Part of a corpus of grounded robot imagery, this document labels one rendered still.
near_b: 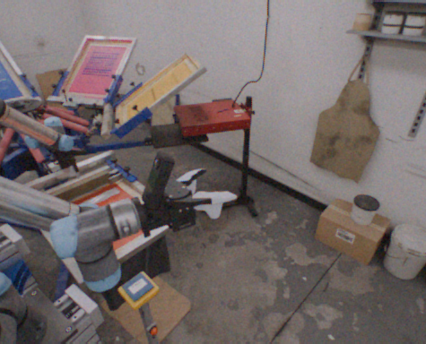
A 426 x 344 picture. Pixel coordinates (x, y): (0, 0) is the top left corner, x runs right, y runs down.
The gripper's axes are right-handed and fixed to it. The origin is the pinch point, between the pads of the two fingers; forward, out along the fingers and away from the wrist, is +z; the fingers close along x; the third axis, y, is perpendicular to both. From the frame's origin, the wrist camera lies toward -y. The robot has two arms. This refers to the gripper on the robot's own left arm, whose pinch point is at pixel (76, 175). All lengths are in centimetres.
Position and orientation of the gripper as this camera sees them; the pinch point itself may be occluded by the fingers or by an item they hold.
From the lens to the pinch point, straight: 186.1
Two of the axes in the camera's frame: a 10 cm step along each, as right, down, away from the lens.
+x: 7.3, 4.0, -5.6
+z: 0.1, 8.1, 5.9
